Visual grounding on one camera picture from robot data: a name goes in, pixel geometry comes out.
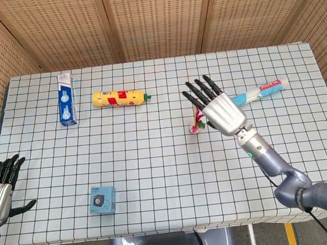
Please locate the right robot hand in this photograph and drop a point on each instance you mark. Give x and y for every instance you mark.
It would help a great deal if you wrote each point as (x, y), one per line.
(219, 106)

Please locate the colourful feather shuttlecock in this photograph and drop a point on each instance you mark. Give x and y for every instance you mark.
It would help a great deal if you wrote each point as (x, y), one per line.
(197, 121)

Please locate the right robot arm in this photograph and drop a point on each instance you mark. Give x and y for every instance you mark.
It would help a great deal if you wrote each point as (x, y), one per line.
(292, 172)

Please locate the white blue tube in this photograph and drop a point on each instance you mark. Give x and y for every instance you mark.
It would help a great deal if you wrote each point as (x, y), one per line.
(262, 90)

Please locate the checkered white tablecloth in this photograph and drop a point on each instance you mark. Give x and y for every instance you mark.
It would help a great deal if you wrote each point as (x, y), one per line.
(156, 159)

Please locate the yellow red plastic bottle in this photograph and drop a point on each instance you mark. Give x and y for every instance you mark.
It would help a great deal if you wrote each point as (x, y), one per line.
(118, 98)

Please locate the small light blue box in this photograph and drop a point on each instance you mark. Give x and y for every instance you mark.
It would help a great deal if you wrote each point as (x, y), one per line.
(102, 200)

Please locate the woven folding screen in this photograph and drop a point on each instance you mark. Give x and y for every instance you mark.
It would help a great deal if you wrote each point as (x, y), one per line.
(151, 19)

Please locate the blue light bulb box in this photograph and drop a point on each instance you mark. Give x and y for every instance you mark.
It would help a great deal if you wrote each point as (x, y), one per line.
(66, 101)

